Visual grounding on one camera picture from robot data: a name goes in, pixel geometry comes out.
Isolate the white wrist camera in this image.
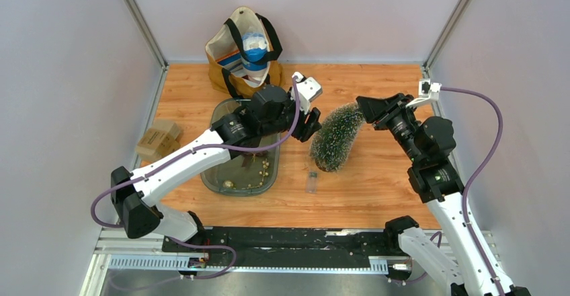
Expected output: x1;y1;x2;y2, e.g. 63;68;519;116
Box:
290;71;323;114
406;79;442;109

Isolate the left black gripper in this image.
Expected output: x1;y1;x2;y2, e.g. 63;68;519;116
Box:
260;87;323;143

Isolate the clear glass tray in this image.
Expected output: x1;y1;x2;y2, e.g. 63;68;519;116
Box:
201;98;280;197

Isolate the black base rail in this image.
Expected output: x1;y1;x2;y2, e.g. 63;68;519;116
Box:
161;226;428;269

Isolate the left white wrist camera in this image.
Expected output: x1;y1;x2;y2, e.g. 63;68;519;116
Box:
290;71;323;114

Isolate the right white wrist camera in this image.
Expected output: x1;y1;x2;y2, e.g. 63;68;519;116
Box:
406;79;442;109

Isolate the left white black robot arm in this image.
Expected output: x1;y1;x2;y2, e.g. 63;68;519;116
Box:
110;78;323;252

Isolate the small frosted christmas tree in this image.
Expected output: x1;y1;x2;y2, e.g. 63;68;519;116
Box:
309;102;365;172

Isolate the aluminium frame rail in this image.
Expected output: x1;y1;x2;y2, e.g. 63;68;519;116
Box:
91;225;502;273

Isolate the yellow canvas tote bag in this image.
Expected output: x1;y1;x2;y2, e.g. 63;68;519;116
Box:
205;6;284;98

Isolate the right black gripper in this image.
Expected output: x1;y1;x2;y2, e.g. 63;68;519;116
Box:
354;92;421;164

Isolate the cardboard wrapped felt pads pack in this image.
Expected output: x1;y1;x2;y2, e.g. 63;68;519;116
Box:
135;119;182;163

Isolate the brown ribbon bow ornament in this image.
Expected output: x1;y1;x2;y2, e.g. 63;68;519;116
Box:
241;151;268;168

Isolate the gold bead garland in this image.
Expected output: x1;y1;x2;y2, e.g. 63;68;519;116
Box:
243;159;270;189

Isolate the blue white bottle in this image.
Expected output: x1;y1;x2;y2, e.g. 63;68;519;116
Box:
241;31;268;81

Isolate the clear plastic battery box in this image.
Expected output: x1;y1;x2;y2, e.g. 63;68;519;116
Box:
305;171;318;194

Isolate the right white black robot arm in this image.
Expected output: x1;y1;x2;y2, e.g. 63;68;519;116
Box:
356;94;530;295

